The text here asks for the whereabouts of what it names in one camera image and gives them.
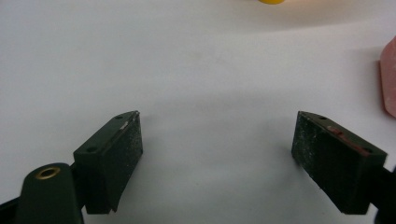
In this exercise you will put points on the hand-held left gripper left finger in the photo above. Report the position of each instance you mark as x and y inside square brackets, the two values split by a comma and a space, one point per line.
[109, 161]

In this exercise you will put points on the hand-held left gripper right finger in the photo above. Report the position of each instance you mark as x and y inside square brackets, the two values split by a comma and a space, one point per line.
[336, 168]

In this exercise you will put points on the yellow round object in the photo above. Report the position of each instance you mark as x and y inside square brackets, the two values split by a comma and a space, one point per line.
[271, 1]

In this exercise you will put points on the pink translucent object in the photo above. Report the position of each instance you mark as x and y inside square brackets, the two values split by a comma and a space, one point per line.
[389, 77]

